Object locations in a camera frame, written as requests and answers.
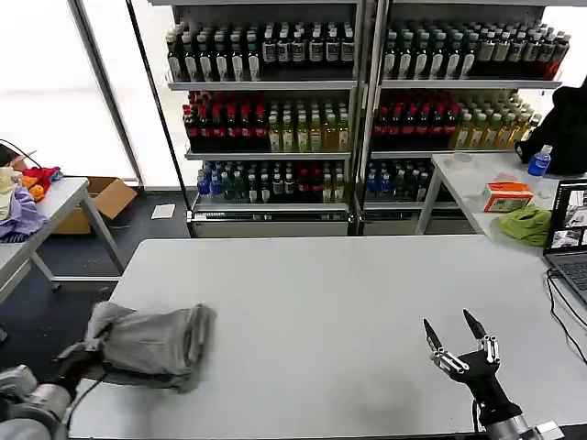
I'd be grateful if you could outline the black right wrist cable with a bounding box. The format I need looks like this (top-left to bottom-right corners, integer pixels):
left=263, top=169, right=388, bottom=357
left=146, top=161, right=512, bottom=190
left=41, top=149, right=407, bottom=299
left=471, top=397, right=488, bottom=435

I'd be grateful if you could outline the cardboard box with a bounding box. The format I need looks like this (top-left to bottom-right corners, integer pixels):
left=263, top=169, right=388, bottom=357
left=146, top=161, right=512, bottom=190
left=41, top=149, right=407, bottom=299
left=51, top=176, right=139, bottom=237

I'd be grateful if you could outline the grey laptop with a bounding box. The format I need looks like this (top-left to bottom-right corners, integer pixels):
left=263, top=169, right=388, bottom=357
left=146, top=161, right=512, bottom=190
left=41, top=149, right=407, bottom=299
left=542, top=178, right=587, bottom=309

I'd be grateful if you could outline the black laptop cable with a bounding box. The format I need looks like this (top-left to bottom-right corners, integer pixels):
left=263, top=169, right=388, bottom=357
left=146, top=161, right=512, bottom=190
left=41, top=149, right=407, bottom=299
left=545, top=267, right=587, bottom=364

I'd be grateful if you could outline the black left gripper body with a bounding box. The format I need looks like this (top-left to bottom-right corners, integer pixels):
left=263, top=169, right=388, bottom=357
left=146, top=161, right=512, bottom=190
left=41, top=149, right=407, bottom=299
left=53, top=344, right=107, bottom=391

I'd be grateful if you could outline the thin black curved cable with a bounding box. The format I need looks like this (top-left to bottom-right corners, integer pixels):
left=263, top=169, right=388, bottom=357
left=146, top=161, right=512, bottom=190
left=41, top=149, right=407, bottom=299
left=0, top=138, right=43, bottom=171

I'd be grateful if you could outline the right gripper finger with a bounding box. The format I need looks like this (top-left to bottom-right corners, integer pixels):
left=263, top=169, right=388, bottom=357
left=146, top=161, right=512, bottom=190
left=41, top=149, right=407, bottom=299
left=461, top=308, right=502, bottom=367
left=422, top=318, right=470, bottom=374

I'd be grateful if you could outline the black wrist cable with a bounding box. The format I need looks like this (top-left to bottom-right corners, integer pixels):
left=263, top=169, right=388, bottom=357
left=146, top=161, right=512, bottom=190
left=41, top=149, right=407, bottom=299
left=471, top=397, right=488, bottom=435
left=62, top=369, right=110, bottom=430

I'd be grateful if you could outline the black slanted pole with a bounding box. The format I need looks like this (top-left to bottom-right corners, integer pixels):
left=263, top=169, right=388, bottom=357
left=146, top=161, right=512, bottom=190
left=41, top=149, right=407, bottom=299
left=125, top=0, right=191, bottom=239

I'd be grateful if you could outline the shelf rack with bottles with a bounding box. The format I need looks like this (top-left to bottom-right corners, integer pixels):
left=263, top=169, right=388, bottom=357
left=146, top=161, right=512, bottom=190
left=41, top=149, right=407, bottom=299
left=163, top=0, right=364, bottom=238
left=361, top=0, right=572, bottom=236

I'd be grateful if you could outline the grey printed t-shirt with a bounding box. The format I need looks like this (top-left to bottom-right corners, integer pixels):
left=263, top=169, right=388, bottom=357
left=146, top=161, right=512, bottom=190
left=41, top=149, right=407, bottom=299
left=83, top=301, right=219, bottom=395

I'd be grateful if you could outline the orange tissue box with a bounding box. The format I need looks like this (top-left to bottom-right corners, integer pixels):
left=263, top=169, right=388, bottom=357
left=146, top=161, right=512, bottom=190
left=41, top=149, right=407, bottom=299
left=482, top=180, right=537, bottom=215

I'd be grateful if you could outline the red cloth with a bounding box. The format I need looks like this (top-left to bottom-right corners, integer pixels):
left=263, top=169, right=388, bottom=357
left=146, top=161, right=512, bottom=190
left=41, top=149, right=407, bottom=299
left=21, top=165, right=62, bottom=194

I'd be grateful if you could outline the orange cloth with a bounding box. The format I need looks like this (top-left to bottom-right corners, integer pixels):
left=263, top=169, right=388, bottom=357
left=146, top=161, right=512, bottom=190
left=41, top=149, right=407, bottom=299
left=21, top=175, right=47, bottom=204

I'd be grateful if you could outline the green cloth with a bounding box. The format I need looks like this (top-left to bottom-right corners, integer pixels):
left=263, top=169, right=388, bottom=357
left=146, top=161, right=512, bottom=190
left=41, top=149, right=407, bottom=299
left=496, top=203, right=554, bottom=249

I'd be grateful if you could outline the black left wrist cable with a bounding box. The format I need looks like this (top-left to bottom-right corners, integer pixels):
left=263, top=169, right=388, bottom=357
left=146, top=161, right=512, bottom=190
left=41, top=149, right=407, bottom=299
left=62, top=369, right=110, bottom=430

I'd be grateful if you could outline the blue-label water bottle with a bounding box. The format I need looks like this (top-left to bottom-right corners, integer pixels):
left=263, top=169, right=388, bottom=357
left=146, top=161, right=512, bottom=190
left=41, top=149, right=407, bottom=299
left=526, top=144, right=554, bottom=180

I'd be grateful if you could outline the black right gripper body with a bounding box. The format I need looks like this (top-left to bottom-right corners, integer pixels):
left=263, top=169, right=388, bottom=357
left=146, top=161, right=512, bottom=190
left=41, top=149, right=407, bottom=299
left=446, top=349, right=525, bottom=426

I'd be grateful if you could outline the white desk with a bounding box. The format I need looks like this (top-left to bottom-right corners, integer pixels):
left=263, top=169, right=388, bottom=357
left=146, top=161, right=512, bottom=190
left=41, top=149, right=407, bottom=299
left=415, top=151, right=587, bottom=259

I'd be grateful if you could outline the white side table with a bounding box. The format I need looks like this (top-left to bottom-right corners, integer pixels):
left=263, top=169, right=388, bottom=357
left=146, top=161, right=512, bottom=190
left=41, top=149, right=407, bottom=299
left=0, top=176, right=127, bottom=304

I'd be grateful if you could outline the purple cloth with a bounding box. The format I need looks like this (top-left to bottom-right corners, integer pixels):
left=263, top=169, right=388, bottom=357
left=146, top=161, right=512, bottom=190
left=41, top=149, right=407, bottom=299
left=0, top=185, right=50, bottom=243

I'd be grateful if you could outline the cream cloth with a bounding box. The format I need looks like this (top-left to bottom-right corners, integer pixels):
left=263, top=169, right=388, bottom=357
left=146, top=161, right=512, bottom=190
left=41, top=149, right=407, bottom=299
left=0, top=165, right=25, bottom=222

